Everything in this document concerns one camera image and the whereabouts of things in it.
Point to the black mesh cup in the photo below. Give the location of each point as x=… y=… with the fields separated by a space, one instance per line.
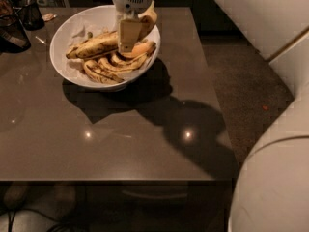
x=30 y=14

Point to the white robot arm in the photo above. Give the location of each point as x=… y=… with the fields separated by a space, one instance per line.
x=271 y=192

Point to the right small banana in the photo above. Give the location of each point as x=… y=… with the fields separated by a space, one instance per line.
x=147 y=47

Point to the back browned banana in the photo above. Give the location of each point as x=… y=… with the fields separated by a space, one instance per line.
x=94 y=46

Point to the small wrapper on table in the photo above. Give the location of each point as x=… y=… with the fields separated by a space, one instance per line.
x=49 y=17

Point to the large front spotted banana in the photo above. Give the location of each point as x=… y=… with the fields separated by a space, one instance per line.
x=147 y=21

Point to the bottom banana pieces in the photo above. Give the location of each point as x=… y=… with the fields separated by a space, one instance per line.
x=108 y=69

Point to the white bowl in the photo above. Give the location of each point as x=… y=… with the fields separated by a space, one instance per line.
x=64 y=39

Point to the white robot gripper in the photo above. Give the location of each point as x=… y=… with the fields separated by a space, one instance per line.
x=129 y=28

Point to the dark appliance at left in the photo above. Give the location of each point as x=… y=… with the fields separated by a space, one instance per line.
x=13 y=38

